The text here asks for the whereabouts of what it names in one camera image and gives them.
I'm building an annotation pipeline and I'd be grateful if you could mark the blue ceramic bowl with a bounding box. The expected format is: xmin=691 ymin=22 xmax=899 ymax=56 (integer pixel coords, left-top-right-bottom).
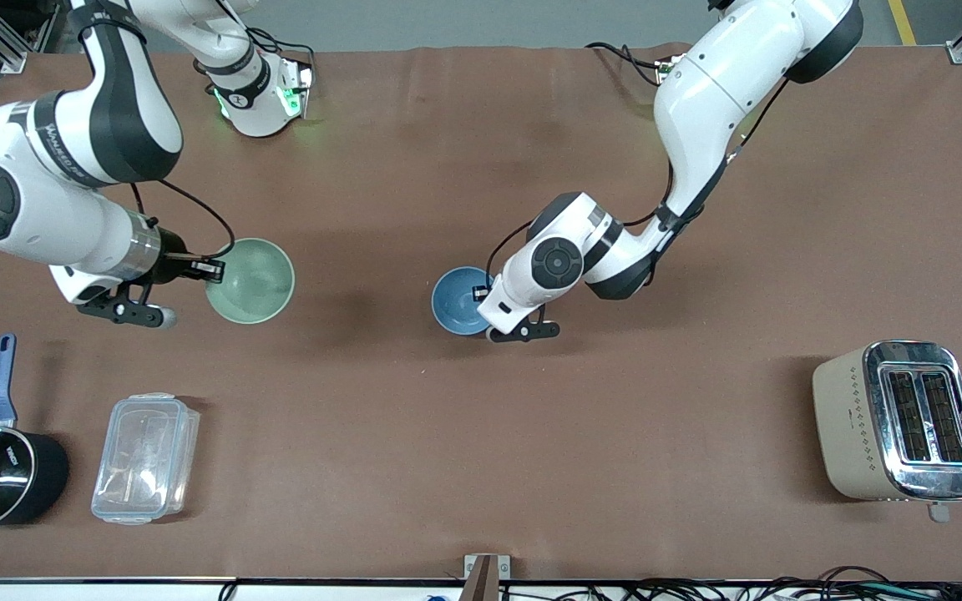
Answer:
xmin=432 ymin=266 xmax=499 ymax=336

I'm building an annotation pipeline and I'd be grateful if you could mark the green ceramic bowl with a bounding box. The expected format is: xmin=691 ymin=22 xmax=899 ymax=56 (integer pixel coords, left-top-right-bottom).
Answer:
xmin=205 ymin=238 xmax=296 ymax=325

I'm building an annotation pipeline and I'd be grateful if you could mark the brown table cover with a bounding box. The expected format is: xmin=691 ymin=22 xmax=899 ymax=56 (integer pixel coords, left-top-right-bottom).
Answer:
xmin=0 ymin=42 xmax=962 ymax=583

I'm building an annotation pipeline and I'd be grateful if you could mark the clear plastic food container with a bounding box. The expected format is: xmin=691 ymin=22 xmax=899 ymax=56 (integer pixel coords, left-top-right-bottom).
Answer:
xmin=90 ymin=392 xmax=201 ymax=527

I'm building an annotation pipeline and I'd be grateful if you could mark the beige chrome two-slot toaster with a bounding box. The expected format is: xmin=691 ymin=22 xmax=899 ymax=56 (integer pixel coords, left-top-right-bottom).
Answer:
xmin=812 ymin=339 xmax=962 ymax=523

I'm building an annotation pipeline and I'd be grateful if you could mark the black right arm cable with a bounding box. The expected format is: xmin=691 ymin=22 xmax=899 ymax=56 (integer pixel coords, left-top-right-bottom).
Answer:
xmin=130 ymin=178 xmax=236 ymax=260

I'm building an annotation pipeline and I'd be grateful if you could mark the black saucepan blue handle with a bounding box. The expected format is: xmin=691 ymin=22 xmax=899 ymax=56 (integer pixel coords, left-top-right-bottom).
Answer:
xmin=0 ymin=333 xmax=71 ymax=533

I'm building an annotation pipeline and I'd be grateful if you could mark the metal table edge bracket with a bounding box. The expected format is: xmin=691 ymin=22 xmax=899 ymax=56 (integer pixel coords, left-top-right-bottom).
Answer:
xmin=463 ymin=553 xmax=512 ymax=601

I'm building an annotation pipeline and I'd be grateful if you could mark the black base cable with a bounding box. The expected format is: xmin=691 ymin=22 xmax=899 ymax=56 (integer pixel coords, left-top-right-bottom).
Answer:
xmin=585 ymin=42 xmax=667 ymax=89

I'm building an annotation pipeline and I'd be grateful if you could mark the black cable bundle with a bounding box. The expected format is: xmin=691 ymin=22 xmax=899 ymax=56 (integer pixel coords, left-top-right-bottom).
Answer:
xmin=615 ymin=566 xmax=962 ymax=601

